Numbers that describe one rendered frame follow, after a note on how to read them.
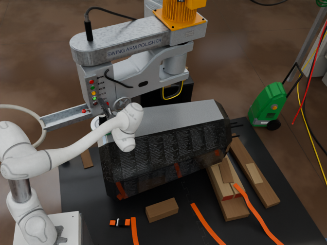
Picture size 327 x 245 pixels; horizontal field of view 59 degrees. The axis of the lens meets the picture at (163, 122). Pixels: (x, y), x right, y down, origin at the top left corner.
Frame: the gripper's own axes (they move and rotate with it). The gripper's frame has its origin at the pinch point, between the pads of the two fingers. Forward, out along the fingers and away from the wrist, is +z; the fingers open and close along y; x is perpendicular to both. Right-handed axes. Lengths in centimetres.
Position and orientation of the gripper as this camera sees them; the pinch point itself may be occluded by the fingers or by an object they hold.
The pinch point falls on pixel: (101, 102)
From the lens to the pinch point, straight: 189.4
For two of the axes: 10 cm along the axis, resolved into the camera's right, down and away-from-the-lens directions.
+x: 8.7, -3.5, 3.6
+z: -5.0, -6.7, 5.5
